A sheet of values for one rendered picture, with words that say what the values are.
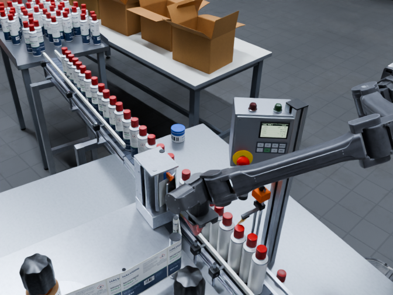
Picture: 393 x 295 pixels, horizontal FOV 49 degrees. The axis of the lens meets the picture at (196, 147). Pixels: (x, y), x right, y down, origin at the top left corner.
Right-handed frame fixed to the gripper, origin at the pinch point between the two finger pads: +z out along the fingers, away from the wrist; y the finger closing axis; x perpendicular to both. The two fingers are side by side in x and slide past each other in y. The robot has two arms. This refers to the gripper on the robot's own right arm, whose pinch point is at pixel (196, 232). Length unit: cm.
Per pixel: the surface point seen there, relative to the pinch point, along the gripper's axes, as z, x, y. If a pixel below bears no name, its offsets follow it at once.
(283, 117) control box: -28.3, 28.4, -0.4
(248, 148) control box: -17.5, 21.4, -5.4
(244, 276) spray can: 27.1, 17.6, 5.0
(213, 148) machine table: 35, 60, -65
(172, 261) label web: 21.0, -1.6, -9.2
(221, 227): 14.5, 16.8, -7.7
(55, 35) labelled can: 23, 38, -210
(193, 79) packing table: 40, 100, -138
